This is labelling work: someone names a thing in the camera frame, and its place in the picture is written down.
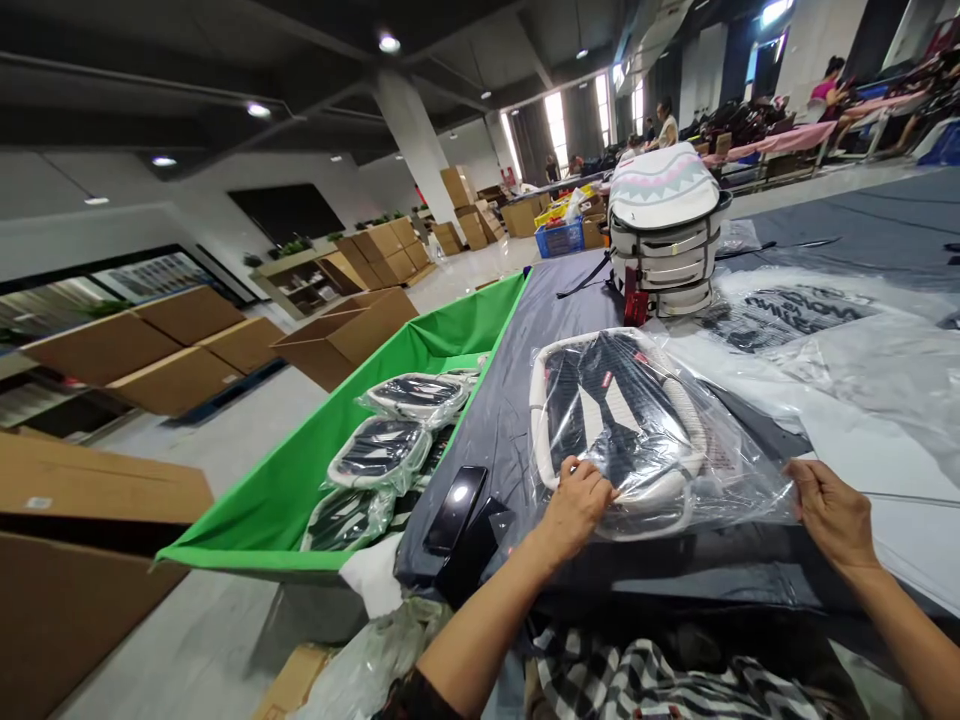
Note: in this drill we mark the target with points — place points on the white paper sheet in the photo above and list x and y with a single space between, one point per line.
907 510

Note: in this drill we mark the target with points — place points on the person's right thumb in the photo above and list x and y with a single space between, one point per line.
806 471

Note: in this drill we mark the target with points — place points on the person's left thumb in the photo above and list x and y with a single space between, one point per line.
601 496

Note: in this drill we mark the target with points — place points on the red hang tag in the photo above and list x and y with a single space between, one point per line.
637 304

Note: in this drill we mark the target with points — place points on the white cloth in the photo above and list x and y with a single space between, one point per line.
371 574

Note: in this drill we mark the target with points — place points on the large brown cardboard box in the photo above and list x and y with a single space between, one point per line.
67 570

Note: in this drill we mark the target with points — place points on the black flat box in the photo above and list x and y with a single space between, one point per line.
476 551

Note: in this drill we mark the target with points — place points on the person's right hand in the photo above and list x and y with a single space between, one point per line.
840 525

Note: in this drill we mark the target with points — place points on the wooden shelf with plants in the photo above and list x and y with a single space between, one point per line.
300 281

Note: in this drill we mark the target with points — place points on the dark grey table cloth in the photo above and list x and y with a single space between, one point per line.
502 375

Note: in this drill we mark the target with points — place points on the green fabric bin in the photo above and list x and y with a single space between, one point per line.
300 465

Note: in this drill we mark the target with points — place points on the pile of clear printed bags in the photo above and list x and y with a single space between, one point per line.
840 337

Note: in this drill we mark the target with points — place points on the open brown cardboard box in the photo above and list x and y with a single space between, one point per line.
349 337

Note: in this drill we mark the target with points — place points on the cartons beside white pillar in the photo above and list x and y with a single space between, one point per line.
465 214

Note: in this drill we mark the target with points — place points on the blue plastic crate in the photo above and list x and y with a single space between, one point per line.
559 240

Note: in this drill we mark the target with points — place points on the person's left fingers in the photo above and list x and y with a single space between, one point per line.
581 469

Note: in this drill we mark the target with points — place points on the flat cardboard piece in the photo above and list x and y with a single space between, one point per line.
292 682

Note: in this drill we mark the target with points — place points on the person's left hand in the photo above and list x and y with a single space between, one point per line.
571 517

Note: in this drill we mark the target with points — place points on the black phone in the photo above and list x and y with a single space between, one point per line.
455 508

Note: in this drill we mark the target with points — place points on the person's body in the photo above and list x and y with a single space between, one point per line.
660 675

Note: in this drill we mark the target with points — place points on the grey shark-mouth backpack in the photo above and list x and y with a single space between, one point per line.
664 232

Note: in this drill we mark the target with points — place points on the stack of brown cartons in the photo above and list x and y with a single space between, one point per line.
386 251

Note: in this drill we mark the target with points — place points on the crumpled white plastic bag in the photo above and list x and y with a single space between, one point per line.
367 667

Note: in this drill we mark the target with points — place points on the person's right fingers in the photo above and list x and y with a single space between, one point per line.
810 506

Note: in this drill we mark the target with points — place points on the clear plastic bag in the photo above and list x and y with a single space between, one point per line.
720 420

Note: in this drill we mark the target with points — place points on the white and black backpack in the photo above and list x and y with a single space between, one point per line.
622 420

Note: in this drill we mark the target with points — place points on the cartons on blue pallet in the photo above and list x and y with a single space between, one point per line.
157 352

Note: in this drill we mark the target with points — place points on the pink table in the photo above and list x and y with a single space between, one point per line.
780 142

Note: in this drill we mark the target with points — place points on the bagged white black backpack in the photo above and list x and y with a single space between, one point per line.
349 517
379 450
420 397

